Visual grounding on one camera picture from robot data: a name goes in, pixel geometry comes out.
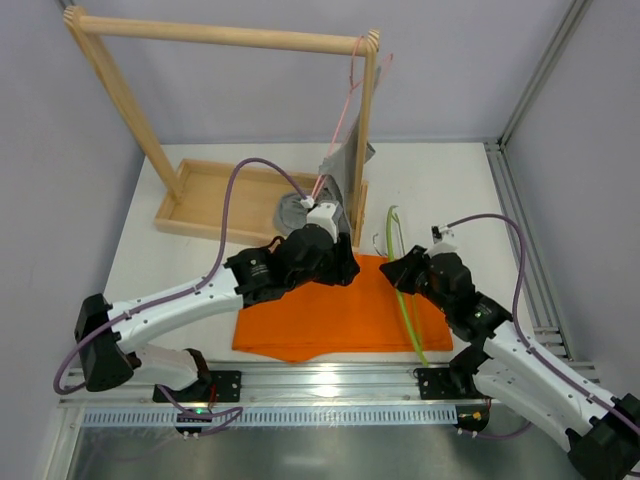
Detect orange trousers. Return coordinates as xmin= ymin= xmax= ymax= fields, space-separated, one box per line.
xmin=230 ymin=253 xmax=455 ymax=364

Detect green plastic hanger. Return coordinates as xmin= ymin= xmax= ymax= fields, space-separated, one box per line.
xmin=370 ymin=204 xmax=430 ymax=367

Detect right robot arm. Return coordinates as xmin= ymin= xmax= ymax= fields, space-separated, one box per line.
xmin=409 ymin=247 xmax=639 ymax=479

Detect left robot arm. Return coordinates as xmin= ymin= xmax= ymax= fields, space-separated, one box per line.
xmin=75 ymin=224 xmax=425 ymax=392

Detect grey shirt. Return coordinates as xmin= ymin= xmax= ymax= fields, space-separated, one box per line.
xmin=272 ymin=64 xmax=384 ymax=235

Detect wooden clothes rack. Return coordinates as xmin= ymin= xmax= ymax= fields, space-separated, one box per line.
xmin=63 ymin=5 xmax=380 ymax=247

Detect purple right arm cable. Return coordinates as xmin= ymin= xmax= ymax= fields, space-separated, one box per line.
xmin=442 ymin=213 xmax=640 ymax=444

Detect aluminium corner frame post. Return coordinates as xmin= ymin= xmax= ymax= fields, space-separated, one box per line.
xmin=484 ymin=1 xmax=592 ymax=362

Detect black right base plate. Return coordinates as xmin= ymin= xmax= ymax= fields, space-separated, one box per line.
xmin=413 ymin=367 xmax=478 ymax=400

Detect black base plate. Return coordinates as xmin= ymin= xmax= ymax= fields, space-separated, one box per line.
xmin=166 ymin=370 xmax=242 ymax=404
xmin=413 ymin=367 xmax=478 ymax=400

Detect aluminium front rail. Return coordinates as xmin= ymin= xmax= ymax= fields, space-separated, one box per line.
xmin=58 ymin=362 xmax=509 ymax=434

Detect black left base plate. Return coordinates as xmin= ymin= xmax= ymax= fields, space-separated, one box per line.
xmin=166 ymin=370 xmax=242 ymax=404

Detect pink wire hanger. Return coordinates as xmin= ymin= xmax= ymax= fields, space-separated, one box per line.
xmin=309 ymin=33 xmax=395 ymax=201

